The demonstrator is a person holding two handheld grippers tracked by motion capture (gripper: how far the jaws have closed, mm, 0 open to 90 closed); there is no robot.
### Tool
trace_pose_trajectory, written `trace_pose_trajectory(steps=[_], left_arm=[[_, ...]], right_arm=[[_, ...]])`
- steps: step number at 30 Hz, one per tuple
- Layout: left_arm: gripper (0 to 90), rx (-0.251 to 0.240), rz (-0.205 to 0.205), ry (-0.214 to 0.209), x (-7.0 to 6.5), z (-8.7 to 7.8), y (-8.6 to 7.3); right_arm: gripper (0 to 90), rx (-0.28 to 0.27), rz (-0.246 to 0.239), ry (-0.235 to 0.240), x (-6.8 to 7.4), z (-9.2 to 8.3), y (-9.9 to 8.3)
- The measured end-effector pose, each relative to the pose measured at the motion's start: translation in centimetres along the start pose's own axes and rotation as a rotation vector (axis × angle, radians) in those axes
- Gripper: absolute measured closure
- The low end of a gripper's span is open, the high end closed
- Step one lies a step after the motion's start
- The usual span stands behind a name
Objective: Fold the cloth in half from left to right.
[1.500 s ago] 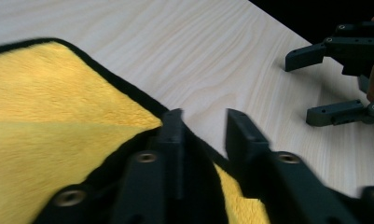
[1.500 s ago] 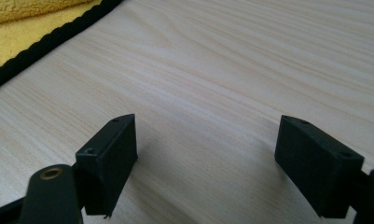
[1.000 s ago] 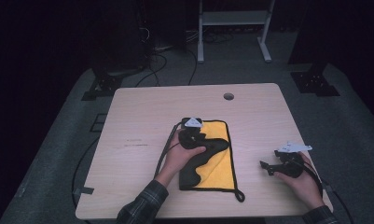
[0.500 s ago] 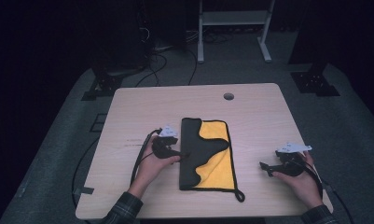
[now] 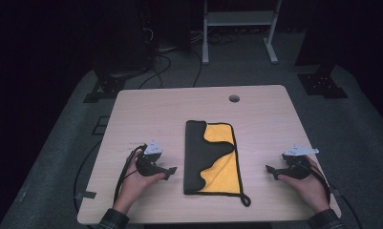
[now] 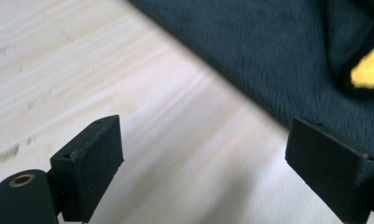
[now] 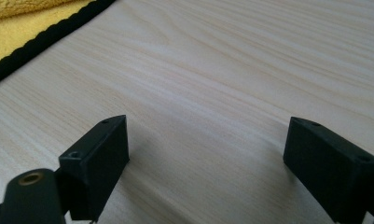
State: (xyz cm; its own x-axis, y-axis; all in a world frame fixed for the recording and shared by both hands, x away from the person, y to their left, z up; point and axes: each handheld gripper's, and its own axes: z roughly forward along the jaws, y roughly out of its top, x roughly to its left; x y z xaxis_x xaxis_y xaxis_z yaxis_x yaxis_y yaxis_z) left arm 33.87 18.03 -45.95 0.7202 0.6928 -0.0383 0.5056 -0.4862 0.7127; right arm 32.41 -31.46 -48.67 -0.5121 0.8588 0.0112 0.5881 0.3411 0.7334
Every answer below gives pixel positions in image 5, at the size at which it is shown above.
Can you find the person's right hand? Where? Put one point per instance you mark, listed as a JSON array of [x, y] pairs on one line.
[[311, 191]]

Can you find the black stand base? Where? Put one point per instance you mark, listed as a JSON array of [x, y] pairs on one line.
[[321, 84], [106, 87]]

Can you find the grey tape strip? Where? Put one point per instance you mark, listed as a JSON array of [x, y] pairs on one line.
[[84, 195]]

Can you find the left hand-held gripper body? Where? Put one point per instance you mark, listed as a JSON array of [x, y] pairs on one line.
[[149, 162]]

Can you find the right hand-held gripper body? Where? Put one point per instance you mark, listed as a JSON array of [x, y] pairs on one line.
[[295, 170]]

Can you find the yellow and dark grey cloth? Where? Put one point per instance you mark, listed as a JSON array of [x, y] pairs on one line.
[[208, 159]]

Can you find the white metal desk frame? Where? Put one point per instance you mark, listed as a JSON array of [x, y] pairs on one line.
[[240, 18]]

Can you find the person's left hand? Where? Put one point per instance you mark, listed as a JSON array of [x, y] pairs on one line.
[[133, 187]]

